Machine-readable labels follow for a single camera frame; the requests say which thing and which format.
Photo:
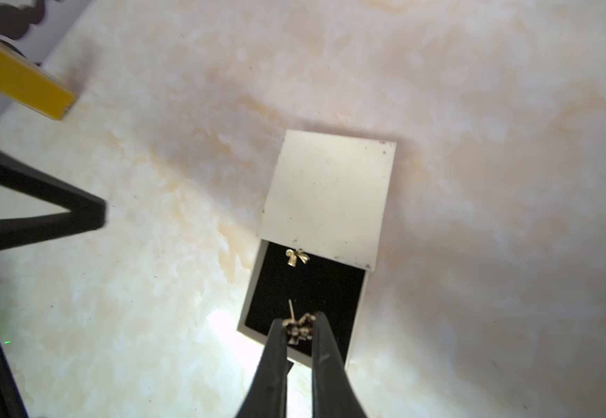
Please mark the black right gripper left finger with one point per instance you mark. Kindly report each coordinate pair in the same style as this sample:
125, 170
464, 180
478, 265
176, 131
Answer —
267, 396

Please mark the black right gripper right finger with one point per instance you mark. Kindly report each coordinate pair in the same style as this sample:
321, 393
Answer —
332, 393

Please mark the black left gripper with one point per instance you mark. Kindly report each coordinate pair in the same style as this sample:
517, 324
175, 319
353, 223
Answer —
36, 207

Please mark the gold flower earring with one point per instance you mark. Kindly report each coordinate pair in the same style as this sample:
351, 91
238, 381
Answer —
298, 329

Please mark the gold bow earring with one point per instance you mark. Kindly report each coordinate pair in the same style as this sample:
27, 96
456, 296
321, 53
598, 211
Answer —
293, 256

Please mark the yellow block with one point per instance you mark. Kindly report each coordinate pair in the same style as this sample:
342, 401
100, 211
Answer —
29, 85

